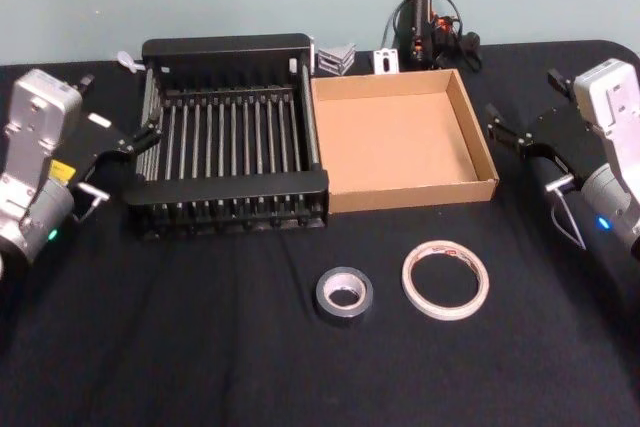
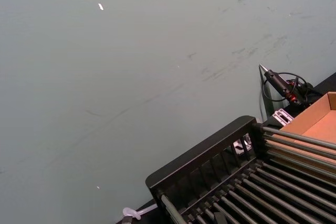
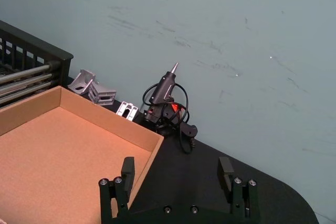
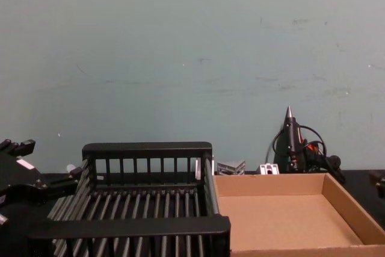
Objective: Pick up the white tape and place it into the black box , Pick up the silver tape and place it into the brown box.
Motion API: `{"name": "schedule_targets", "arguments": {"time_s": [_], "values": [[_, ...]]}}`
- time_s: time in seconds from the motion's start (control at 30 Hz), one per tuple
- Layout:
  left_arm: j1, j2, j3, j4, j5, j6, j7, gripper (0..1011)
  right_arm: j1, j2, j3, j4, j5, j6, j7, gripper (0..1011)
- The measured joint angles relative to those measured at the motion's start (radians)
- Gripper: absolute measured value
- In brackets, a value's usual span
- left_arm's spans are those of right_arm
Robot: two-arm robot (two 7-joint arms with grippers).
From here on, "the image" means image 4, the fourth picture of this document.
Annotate black corded tool orange parts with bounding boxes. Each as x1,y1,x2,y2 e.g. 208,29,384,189
272,105,347,184

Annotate small white angle bracket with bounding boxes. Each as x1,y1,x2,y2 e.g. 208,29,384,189
259,163,280,176

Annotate plain pale wall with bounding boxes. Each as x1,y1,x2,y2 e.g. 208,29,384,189
0,0,385,176

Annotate black rack with steel bars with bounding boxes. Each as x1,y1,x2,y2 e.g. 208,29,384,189
26,141,232,257

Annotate shallow brown cardboard tray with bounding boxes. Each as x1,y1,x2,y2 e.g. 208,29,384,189
212,172,385,257

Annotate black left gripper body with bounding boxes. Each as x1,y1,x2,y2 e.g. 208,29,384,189
0,150,51,209

